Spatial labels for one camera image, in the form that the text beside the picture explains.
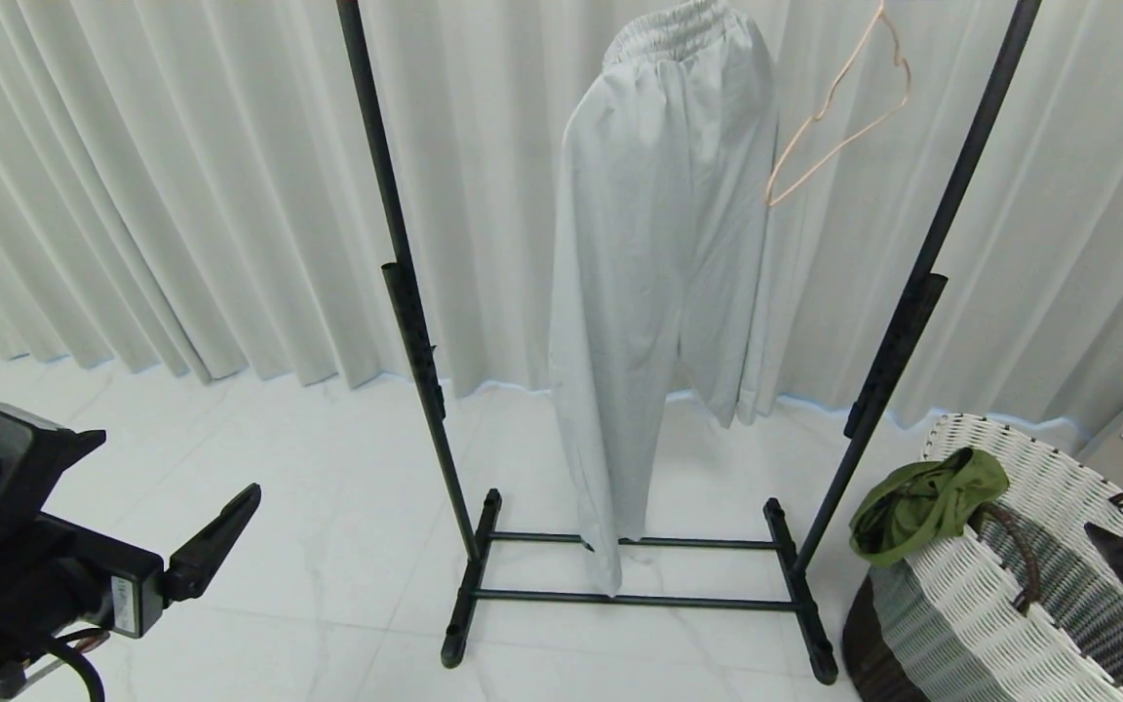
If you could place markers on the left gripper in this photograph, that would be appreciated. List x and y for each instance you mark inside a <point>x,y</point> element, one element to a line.
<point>123,585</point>

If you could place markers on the green garment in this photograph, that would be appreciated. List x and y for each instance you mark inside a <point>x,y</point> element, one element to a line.
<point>922,507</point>

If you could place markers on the pale grey shorts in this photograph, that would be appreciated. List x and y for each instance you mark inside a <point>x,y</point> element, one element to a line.
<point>639,292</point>

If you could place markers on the pink clothes hanger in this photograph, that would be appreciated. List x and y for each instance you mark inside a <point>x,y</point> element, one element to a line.
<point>909,86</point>

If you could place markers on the white laundry basket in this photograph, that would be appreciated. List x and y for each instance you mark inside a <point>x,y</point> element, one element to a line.
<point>971,624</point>

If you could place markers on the black clothes rack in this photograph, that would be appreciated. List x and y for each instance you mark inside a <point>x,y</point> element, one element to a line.
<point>415,322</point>

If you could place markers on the white curtain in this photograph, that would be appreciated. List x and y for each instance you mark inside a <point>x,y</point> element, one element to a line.
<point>181,175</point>

